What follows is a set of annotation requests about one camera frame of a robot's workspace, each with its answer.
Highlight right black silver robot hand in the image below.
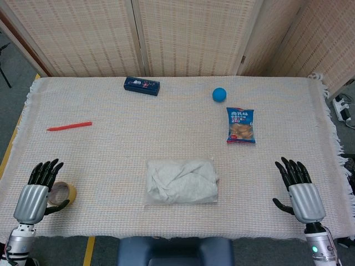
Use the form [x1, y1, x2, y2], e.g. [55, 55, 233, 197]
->
[272, 156, 327, 224]

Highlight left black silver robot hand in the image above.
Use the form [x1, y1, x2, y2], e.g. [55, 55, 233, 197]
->
[13, 158, 70, 224]

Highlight light grey clothes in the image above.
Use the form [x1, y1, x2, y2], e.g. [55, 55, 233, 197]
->
[146, 160, 219, 204]

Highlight white plastic bag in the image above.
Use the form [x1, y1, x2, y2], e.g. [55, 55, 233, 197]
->
[143, 157, 220, 206]

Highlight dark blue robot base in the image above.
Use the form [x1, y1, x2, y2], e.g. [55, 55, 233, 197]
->
[116, 236, 234, 266]

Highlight blue snack bag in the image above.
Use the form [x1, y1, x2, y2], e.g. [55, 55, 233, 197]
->
[225, 106, 257, 145]

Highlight yellow adhesive tape roll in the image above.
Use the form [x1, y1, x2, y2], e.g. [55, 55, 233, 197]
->
[48, 181, 78, 207]

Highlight red pen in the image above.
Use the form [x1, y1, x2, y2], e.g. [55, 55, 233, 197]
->
[46, 121, 93, 132]

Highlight white power strip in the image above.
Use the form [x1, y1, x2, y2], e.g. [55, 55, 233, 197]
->
[332, 95, 352, 122]

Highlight black tripod stand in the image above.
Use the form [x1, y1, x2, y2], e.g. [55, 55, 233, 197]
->
[0, 30, 13, 89]

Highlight blue ball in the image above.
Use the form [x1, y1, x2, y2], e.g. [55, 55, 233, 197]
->
[212, 87, 229, 103]

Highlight white woven fringed tablecloth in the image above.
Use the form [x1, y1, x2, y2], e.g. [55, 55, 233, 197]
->
[0, 72, 355, 242]

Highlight dark blue rectangular box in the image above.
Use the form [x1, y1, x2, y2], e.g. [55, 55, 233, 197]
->
[123, 76, 161, 97]

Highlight woven folding screen panel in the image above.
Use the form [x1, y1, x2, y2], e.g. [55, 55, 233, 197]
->
[0, 0, 145, 78]
[235, 0, 308, 77]
[131, 0, 264, 78]
[277, 0, 355, 99]

